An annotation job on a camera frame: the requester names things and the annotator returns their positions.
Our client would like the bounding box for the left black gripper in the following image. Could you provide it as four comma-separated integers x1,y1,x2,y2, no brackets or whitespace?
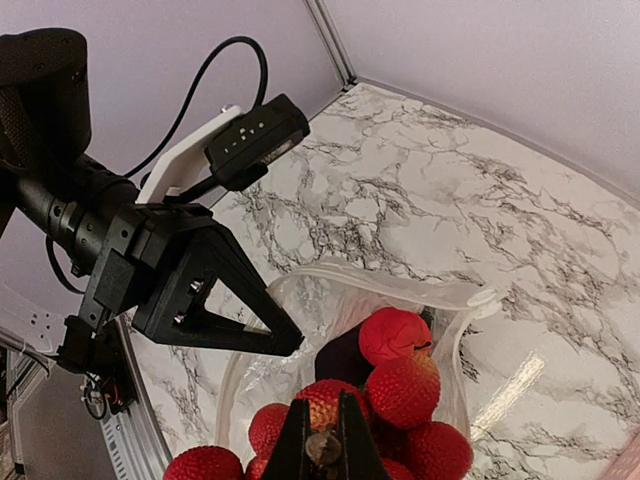
64,204,304,357

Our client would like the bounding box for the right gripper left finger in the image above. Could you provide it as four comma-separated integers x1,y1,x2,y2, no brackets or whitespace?
261,399,311,480

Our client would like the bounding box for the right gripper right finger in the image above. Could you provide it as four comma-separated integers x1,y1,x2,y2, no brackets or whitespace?
337,391,391,480

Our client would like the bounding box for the red cherry bunch toy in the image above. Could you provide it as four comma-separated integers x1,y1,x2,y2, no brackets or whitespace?
164,353,473,479

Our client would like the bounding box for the clear zip top bag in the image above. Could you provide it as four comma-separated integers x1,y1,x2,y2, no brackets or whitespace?
216,260,501,479

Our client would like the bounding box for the purple eggplant toy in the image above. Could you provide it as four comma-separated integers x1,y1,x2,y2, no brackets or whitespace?
314,325,374,388

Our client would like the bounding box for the red tomato toy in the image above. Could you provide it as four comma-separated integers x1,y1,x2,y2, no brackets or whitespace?
359,307,433,366

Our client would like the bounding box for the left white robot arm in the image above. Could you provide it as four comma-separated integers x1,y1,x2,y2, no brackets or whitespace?
1,28,309,369

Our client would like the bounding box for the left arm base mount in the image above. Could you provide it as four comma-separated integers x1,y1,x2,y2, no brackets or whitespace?
54,316,138,421

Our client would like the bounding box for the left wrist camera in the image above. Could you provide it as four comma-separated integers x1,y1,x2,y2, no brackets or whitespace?
136,94,310,204

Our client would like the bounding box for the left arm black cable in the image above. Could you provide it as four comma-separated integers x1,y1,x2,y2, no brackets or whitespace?
44,35,271,296

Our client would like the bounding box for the curved aluminium front rail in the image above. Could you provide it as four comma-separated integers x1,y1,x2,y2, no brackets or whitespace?
1,318,172,479

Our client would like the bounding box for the left aluminium frame post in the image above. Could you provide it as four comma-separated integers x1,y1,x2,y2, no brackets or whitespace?
304,0,357,92

